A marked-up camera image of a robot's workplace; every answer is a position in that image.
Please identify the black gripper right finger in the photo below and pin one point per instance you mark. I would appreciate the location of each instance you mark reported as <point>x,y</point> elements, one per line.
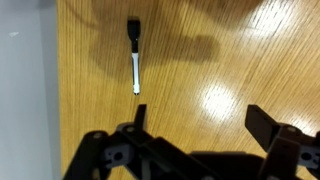
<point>286,150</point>

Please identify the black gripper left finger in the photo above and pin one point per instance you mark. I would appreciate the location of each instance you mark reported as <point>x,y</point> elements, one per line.
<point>133,150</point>

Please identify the black and white pen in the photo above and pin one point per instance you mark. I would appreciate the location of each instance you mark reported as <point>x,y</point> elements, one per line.
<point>134,43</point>

